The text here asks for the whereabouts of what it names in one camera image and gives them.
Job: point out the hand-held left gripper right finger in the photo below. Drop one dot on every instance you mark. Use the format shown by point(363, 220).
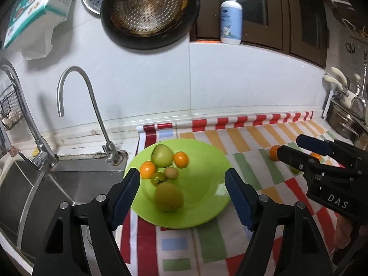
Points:
point(238, 198)

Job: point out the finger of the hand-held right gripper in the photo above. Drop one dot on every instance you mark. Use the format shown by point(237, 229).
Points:
point(293, 158)
point(314, 144)

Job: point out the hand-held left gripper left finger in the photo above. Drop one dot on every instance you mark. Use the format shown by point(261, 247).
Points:
point(126, 198)

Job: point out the orange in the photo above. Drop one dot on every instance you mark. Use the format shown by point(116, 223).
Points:
point(147, 169)
point(315, 156)
point(273, 153)
point(181, 159)

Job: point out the small green tomato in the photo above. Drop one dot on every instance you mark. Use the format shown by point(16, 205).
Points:
point(158, 178)
point(295, 170)

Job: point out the green plate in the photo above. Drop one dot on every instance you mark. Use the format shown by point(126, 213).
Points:
point(201, 184)

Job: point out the large yellow-green pear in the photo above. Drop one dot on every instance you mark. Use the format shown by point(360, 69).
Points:
point(169, 197)

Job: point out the small beige longan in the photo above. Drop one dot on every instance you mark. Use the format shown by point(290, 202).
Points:
point(171, 173)

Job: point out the green apple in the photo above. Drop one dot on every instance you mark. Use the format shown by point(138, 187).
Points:
point(162, 155)

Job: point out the person's right hand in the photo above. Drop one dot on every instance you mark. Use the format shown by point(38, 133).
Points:
point(343, 231)

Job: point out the steel cooking pot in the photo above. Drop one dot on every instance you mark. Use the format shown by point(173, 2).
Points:
point(362, 141)
point(342, 120)

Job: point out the striped tablecloth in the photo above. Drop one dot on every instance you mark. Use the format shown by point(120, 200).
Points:
point(207, 244)

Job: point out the steel ladle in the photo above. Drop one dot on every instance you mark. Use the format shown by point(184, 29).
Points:
point(360, 103)

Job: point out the slim gooseneck faucet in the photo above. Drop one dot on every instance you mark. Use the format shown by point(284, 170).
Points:
point(97, 115)

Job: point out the steel kitchen sink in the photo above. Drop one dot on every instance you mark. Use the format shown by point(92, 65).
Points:
point(37, 195)

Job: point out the large chrome faucet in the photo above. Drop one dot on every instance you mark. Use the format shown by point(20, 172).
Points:
point(28, 120)

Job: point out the white pump bottle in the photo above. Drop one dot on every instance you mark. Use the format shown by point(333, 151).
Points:
point(231, 20)

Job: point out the white plastic bag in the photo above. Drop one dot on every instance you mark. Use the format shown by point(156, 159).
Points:
point(40, 44)

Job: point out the large black frying pan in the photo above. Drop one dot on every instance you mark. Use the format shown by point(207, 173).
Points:
point(149, 20)

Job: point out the green tissue package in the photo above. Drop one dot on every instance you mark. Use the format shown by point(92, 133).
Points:
point(31, 8)

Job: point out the dark wooden window frame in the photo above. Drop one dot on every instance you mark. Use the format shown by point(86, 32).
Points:
point(281, 17)

